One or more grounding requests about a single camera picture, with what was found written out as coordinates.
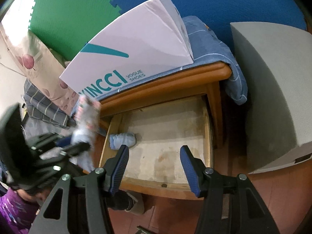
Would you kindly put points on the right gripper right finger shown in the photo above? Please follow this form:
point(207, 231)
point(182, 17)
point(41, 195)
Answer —
point(231, 204)

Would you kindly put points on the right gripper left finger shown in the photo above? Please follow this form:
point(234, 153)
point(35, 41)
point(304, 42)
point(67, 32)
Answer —
point(78, 204)

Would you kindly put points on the floral grey underwear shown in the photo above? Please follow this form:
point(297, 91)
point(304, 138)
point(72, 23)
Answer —
point(87, 119)

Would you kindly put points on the light blue underwear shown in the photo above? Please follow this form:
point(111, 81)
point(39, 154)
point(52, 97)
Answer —
point(117, 140)

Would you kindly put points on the wooden drawer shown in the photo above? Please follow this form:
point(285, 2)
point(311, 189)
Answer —
point(154, 166)

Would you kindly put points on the person left hand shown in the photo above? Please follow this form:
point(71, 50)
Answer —
point(35, 191)

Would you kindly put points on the grey plaid bedding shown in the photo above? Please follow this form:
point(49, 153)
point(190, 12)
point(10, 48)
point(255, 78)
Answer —
point(41, 108)

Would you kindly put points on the pink floral curtain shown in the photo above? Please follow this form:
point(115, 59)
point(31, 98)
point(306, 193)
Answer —
point(39, 65)

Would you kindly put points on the wooden nightstand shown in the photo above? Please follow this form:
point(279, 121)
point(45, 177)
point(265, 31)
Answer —
point(201, 80)

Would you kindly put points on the grey cabinet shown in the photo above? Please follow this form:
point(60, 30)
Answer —
point(276, 62)

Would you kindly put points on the green foam mat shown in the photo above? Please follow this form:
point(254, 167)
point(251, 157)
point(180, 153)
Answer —
point(67, 25)

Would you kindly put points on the blue checked cloth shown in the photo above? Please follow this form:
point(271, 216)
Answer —
point(206, 48)

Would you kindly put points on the white XINCCI shoe box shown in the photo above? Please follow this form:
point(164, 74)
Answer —
point(145, 41)

